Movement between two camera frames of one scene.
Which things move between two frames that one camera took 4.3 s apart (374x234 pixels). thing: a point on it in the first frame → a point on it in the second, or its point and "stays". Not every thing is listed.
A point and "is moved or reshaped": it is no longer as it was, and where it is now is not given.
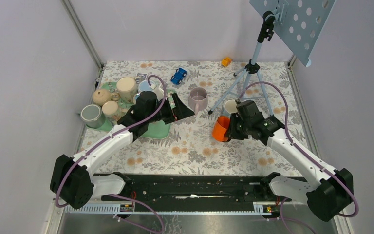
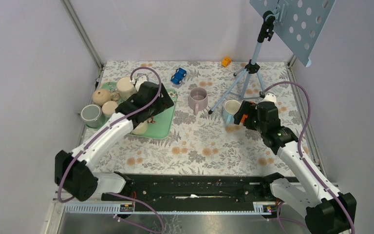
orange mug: x=221 y=128 is moved or reshaped
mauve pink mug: x=197 y=99 stays
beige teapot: x=101 y=96 stays
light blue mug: x=231 y=106 stays
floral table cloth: x=190 y=147 stays
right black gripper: x=233 y=134 → x=246 y=108
